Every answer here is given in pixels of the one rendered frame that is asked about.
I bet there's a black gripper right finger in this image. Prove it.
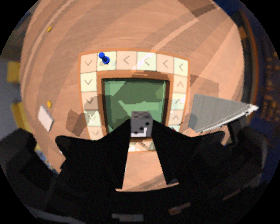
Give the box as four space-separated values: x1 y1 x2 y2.
151 119 225 185

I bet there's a blue pawn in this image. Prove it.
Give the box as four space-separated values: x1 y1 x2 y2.
99 52 109 64

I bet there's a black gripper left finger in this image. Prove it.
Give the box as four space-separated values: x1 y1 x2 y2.
55 120 132 189

